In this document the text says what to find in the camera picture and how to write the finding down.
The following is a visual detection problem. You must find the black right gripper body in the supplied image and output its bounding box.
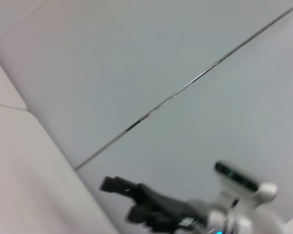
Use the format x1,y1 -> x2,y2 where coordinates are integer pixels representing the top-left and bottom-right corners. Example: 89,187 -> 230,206
133,183 -> 212,234

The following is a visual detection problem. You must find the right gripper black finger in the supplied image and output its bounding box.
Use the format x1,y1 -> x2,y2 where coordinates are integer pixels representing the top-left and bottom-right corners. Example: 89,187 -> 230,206
125,205 -> 167,231
99,175 -> 141,198

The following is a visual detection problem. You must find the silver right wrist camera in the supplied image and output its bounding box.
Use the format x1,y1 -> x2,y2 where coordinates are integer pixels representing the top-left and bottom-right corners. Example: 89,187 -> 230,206
213,160 -> 279,213

